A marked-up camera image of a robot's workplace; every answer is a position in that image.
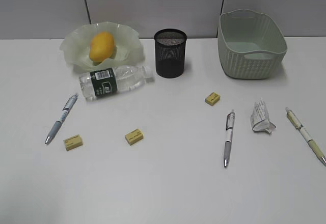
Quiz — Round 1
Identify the yellow mango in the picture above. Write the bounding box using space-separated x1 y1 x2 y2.
89 32 115 63

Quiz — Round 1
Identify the waste paper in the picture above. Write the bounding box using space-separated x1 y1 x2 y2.
250 98 276 134

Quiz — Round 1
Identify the yellow eraser middle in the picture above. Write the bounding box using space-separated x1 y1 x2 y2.
125 129 144 146

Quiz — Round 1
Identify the yellow eraser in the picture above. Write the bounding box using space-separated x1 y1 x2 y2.
125 129 144 146
205 92 220 106
64 134 83 151

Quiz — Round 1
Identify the yellow eraser right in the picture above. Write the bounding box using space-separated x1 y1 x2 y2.
205 92 220 106

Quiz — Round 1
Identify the black mesh pen holder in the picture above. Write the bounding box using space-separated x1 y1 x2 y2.
154 29 187 78

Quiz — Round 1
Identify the pale green wavy glass plate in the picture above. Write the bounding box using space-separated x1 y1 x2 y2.
60 21 145 72

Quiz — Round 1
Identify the grey grip ballpoint pen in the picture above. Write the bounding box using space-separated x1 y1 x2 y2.
224 109 235 168

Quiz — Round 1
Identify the clear water bottle green label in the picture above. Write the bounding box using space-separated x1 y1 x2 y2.
78 65 154 100

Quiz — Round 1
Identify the yellow eraser left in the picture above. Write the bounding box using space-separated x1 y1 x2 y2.
64 134 83 151

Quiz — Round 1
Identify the pale green woven basket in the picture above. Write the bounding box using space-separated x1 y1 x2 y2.
218 9 287 79

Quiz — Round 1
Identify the beige grip ballpoint pen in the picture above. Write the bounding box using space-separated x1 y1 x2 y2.
285 107 325 166

